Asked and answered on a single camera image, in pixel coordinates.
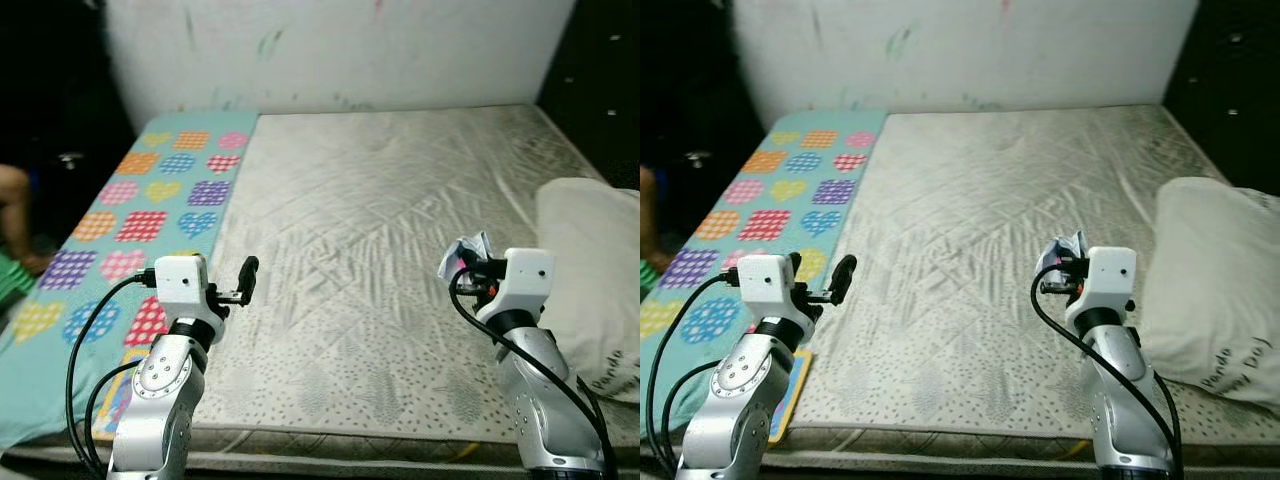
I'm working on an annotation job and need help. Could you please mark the silver wrapper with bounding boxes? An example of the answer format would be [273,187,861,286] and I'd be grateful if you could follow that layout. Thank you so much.
[438,231,497,281]
[1036,231,1092,277]

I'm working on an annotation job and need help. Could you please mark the white pillow with lettering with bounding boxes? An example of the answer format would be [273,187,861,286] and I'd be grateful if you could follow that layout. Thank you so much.
[1139,176,1280,420]
[536,177,641,405]

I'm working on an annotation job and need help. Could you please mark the yellow-edged blue picture book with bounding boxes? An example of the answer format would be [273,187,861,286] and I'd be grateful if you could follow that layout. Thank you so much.
[92,345,153,442]
[765,347,814,447]

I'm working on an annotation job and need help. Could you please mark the teal blanket with coloured shapes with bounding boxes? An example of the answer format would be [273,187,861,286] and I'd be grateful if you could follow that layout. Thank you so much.
[640,108,889,443]
[0,108,260,451]

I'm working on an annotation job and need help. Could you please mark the white quilted mattress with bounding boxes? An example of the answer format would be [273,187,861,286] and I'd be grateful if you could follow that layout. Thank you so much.
[0,104,641,473]
[640,104,1280,473]

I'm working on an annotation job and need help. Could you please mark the seated person in shorts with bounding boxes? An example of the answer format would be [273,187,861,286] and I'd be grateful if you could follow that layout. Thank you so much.
[0,164,53,277]
[640,165,667,267]

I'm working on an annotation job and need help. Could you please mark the black tufted headboard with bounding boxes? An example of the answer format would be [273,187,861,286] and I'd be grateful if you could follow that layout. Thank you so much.
[1163,0,1280,197]
[537,0,641,193]

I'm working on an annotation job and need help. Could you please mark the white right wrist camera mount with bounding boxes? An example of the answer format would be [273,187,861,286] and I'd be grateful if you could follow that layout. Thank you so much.
[477,247,556,327]
[1064,246,1140,332]

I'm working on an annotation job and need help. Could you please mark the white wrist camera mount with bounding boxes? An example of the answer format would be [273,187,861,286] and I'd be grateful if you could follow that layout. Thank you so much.
[153,254,211,321]
[738,253,799,321]
[1064,246,1140,332]
[477,247,556,327]

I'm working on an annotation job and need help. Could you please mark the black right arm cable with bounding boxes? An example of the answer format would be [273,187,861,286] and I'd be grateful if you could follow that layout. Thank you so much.
[447,268,621,480]
[1029,265,1187,480]

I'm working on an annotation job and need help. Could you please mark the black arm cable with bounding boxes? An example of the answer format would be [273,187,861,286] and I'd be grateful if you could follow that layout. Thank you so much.
[447,268,621,480]
[659,360,721,471]
[64,268,159,477]
[83,360,141,471]
[1029,265,1187,480]
[645,268,746,477]

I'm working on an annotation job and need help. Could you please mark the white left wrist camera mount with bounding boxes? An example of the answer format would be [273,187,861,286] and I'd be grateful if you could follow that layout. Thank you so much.
[738,253,799,321]
[153,254,211,321]

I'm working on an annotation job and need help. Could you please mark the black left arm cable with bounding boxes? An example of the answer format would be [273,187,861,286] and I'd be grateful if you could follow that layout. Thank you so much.
[645,268,746,477]
[659,360,721,471]
[83,360,141,471]
[64,268,159,477]

